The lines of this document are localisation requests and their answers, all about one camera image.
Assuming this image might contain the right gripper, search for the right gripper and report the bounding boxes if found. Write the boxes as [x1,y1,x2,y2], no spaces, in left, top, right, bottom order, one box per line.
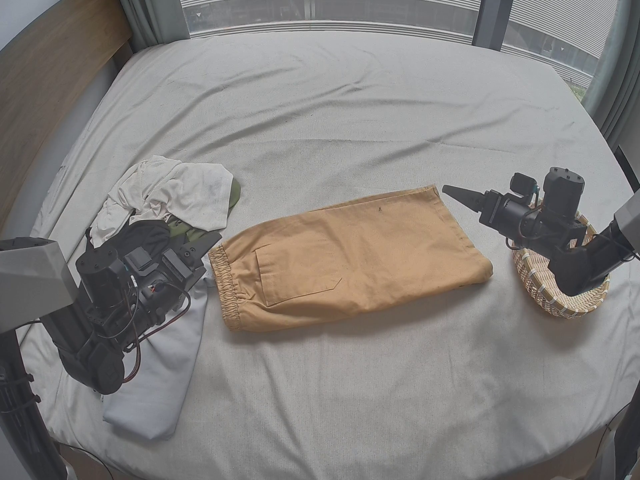
[443,185,531,236]

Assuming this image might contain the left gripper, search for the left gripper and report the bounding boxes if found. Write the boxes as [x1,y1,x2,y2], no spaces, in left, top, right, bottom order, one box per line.
[152,231,223,296]

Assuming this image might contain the tan shorts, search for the tan shorts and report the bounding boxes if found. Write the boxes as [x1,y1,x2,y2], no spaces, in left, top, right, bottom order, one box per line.
[207,184,493,334]

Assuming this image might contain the black garment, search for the black garment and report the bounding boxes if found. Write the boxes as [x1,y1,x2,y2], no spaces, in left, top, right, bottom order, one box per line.
[85,219,206,281]

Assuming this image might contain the white garment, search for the white garment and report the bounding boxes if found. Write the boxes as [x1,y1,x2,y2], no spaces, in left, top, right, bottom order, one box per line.
[91,155,235,249]

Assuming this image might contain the green garment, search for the green garment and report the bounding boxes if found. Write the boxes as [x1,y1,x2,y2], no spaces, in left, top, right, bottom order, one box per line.
[165,178,242,241]

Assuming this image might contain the round woven basket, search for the round woven basket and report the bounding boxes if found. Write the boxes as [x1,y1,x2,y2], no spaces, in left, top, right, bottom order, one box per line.
[510,203,611,320]

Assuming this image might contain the pale blue garment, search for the pale blue garment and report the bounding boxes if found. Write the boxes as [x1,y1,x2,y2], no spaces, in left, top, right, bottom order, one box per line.
[102,263,211,439]

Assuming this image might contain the bed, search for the bed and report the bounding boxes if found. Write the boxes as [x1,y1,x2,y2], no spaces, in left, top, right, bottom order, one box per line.
[0,0,640,480]

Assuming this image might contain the grey-green curtain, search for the grey-green curtain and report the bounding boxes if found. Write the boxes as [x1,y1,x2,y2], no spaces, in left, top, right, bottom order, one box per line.
[582,0,640,139]
[107,0,193,51]

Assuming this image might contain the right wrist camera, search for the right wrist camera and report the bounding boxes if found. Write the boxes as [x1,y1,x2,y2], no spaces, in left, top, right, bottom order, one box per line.
[510,172,542,204]

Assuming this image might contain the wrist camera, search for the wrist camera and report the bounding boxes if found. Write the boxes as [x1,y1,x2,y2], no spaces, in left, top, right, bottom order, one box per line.
[510,172,542,204]
[124,248,153,275]

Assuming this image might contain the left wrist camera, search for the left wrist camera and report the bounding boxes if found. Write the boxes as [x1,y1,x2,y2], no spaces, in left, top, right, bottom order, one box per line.
[124,248,153,275]

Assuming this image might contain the black cable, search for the black cable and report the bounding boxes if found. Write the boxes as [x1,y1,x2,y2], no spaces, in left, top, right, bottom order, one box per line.
[65,445,118,480]

